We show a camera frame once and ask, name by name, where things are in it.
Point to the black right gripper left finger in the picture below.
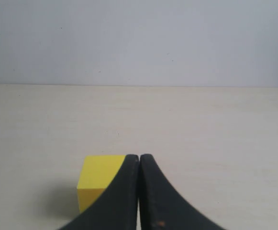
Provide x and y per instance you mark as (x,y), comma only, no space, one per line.
(116,208)

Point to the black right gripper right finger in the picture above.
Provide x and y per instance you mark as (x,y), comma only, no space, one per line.
(161,206)

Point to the yellow cube block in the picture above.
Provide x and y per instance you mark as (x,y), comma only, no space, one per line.
(96,174)

